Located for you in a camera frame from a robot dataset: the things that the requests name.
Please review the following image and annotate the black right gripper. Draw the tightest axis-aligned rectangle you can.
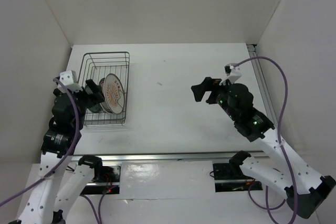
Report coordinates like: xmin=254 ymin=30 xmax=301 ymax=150
xmin=191 ymin=76 xmax=238 ymax=120

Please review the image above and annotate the green red ring plate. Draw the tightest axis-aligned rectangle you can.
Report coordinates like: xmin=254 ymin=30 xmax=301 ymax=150
xmin=99 ymin=78 xmax=105 ymax=87

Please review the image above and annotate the orange sunburst plate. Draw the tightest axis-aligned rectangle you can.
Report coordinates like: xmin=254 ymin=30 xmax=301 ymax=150
xmin=102 ymin=73 xmax=125 ymax=114

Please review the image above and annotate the blue floral plate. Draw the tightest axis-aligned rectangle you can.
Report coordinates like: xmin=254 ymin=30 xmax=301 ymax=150
xmin=88 ymin=103 xmax=102 ymax=113

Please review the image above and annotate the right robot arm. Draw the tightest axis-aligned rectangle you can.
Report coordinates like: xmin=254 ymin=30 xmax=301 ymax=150
xmin=191 ymin=77 xmax=335 ymax=219

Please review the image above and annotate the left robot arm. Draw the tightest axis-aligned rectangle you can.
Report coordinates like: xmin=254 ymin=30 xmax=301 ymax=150
xmin=14 ymin=77 xmax=104 ymax=223

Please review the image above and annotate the metal wire dish rack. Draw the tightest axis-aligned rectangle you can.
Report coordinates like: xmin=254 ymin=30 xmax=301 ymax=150
xmin=79 ymin=51 xmax=130 ymax=126

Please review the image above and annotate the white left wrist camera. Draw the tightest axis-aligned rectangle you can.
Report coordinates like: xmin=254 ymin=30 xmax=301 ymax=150
xmin=55 ymin=70 xmax=82 ymax=93

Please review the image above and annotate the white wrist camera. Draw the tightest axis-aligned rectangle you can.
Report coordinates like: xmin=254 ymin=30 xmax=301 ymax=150
xmin=55 ymin=70 xmax=82 ymax=93
xmin=219 ymin=63 xmax=242 ymax=86

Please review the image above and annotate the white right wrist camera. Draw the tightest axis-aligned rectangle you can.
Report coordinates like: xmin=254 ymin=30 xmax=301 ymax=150
xmin=219 ymin=63 xmax=242 ymax=86

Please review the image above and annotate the aluminium frame rail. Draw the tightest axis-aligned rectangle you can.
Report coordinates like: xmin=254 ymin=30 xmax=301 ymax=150
xmin=251 ymin=59 xmax=277 ymax=127

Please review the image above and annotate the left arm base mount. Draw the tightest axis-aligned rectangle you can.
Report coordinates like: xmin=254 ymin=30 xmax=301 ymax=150
xmin=67 ymin=155 xmax=121 ymax=195

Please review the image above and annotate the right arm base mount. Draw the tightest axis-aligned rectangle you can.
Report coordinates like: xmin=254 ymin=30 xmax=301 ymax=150
xmin=209 ymin=161 xmax=263 ymax=193

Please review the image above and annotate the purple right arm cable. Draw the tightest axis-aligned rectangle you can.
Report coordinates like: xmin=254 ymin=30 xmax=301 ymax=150
xmin=235 ymin=56 xmax=299 ymax=224

